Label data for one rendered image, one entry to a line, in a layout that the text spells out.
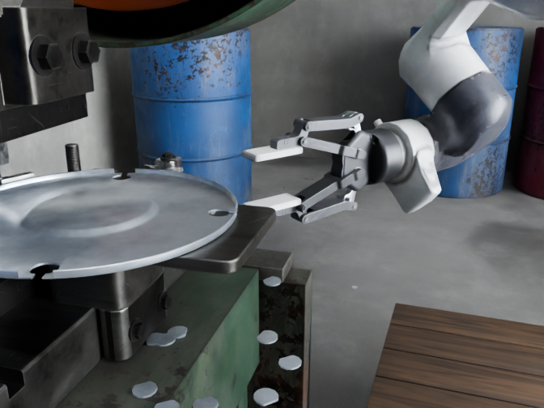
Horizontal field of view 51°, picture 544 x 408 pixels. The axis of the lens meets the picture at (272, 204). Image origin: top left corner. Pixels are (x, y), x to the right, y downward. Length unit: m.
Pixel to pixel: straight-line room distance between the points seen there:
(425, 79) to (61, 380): 0.59
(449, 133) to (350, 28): 3.00
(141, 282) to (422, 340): 0.74
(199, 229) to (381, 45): 3.32
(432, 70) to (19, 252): 0.58
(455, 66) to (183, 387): 0.54
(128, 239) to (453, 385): 0.72
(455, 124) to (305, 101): 3.11
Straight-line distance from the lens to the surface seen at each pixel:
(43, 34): 0.55
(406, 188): 0.82
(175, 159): 0.73
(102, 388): 0.57
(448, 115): 0.82
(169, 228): 0.53
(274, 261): 0.79
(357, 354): 1.77
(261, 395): 0.54
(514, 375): 1.16
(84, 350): 0.58
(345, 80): 3.83
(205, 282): 0.73
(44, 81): 0.55
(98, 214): 0.57
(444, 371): 1.12
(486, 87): 0.82
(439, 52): 0.84
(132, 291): 0.57
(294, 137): 0.69
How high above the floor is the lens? 0.97
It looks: 19 degrees down
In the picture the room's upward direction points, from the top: straight up
